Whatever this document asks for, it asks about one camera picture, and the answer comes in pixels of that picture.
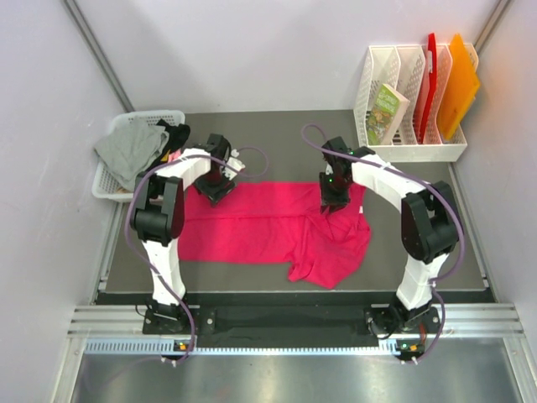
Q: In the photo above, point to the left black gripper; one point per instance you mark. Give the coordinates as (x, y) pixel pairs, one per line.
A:
(217, 193)

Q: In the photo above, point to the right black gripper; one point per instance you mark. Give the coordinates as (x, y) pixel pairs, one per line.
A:
(328, 199)

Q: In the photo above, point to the magenta t shirt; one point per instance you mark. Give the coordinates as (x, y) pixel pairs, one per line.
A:
(278, 223)

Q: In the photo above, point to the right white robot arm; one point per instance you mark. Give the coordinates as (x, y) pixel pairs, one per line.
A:
(430, 228)

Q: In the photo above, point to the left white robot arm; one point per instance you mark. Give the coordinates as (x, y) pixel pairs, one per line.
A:
(157, 216)

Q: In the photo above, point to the light pink t shirt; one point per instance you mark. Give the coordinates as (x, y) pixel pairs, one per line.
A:
(174, 156)

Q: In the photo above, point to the black t shirt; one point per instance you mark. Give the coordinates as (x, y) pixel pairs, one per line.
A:
(178, 135)

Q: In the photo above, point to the grey t shirt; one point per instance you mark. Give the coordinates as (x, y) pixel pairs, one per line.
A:
(130, 149)

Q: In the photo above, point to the white laundry basket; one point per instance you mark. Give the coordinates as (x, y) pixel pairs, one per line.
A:
(105, 184)

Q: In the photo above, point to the green book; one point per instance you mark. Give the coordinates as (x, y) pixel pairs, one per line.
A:
(386, 115)

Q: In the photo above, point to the white file organizer rack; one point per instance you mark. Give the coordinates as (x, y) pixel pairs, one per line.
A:
(403, 68)

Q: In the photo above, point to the orange folder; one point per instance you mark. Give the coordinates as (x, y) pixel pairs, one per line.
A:
(461, 89)

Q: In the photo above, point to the red folder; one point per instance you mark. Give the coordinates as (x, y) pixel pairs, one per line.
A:
(427, 89)

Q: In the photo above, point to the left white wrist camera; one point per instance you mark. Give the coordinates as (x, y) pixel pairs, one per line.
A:
(233, 166)

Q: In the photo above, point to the aluminium frame rail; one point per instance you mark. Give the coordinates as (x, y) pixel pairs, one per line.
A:
(459, 353)

